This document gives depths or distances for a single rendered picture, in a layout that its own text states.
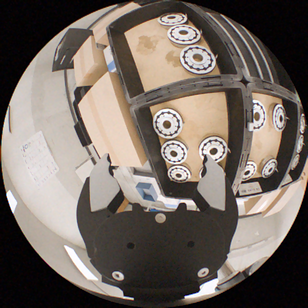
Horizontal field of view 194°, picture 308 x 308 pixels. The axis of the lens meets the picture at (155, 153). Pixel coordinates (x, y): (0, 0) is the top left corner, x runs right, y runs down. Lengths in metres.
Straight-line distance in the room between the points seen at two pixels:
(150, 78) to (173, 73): 0.08
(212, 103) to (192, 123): 0.10
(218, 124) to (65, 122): 3.14
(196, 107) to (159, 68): 0.18
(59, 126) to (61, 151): 0.68
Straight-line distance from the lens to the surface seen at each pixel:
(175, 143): 0.31
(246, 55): 0.44
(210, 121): 0.32
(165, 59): 0.36
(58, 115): 3.15
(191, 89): 0.22
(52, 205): 3.20
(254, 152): 0.45
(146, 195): 0.99
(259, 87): 0.28
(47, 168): 2.94
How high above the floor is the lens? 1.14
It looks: 51 degrees down
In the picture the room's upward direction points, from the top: 144 degrees counter-clockwise
